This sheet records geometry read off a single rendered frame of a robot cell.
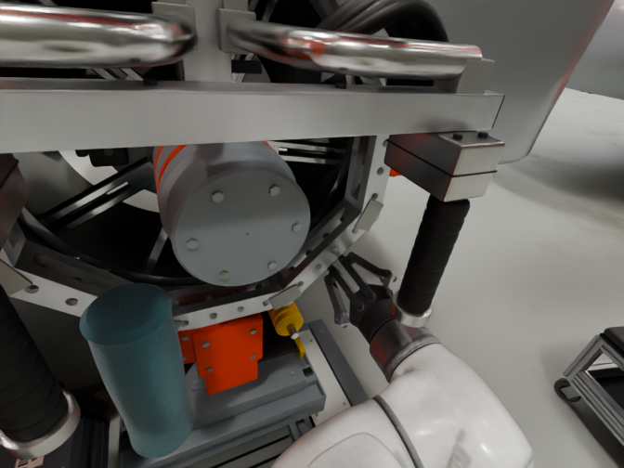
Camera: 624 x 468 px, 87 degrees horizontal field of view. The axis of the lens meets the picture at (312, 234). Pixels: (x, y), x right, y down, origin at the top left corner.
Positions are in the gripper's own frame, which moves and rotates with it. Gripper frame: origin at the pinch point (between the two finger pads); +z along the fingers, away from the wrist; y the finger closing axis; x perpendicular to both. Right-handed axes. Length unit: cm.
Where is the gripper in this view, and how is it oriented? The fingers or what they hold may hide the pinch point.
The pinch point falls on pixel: (331, 254)
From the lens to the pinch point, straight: 64.3
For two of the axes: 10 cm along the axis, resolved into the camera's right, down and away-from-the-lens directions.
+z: -4.1, -5.3, 7.4
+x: -5.8, -4.8, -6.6
